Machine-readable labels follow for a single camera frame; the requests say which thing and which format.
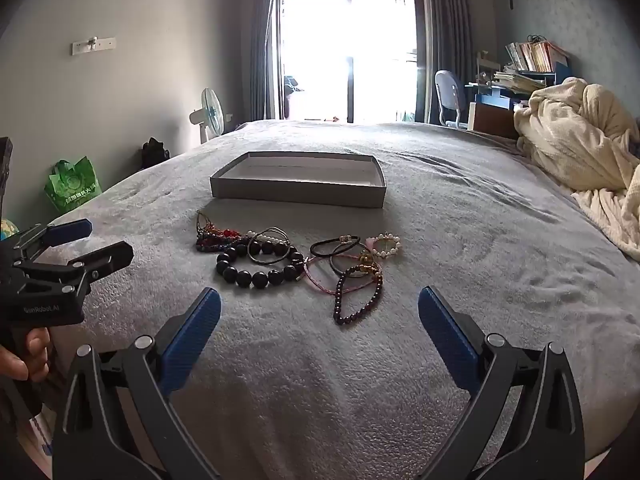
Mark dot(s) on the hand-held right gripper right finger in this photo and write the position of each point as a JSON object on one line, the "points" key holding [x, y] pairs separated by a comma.
{"points": [[447, 340]]}

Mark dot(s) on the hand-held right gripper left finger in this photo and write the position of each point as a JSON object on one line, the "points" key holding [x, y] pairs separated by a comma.
{"points": [[192, 345]]}

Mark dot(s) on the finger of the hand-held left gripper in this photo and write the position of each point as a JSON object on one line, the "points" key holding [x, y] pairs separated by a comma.
{"points": [[67, 231], [107, 255]]}

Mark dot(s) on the white shallow tray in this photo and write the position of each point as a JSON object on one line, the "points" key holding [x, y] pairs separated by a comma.
{"points": [[300, 192]]}

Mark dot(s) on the person's left hand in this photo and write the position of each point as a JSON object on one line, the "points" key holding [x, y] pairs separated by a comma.
{"points": [[25, 357]]}

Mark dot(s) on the green shopping bag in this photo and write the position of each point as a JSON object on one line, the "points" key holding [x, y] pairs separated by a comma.
{"points": [[72, 187]]}

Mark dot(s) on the small globe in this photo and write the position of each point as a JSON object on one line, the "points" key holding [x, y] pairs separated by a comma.
{"points": [[7, 230]]}

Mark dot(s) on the grey bedspread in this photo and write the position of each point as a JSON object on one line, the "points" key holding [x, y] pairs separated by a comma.
{"points": [[475, 240]]}

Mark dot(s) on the black bag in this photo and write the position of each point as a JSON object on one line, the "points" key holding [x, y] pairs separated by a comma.
{"points": [[154, 154]]}

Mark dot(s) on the white standing fan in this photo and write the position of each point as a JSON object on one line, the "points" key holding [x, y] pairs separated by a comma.
{"points": [[212, 110]]}

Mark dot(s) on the brown wooden cabinet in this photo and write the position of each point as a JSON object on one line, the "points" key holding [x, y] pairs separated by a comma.
{"points": [[492, 120]]}

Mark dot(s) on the cream blanket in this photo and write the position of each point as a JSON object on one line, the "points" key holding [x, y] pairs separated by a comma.
{"points": [[575, 135]]}

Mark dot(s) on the blue desk chair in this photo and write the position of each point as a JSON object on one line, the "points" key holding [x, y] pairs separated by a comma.
{"points": [[447, 87]]}

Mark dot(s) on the grey curtain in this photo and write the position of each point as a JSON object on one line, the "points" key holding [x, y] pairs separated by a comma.
{"points": [[257, 45], [447, 25]]}

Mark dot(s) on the stack of papers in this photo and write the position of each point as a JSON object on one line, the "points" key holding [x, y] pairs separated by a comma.
{"points": [[515, 81]]}

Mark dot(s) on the row of books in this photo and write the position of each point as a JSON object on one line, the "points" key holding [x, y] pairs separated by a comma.
{"points": [[537, 56]]}

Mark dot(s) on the sliding glass door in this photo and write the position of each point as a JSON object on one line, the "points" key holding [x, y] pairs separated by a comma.
{"points": [[350, 50]]}

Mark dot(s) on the white wall hook rack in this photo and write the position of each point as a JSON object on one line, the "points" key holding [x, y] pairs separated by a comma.
{"points": [[92, 46]]}

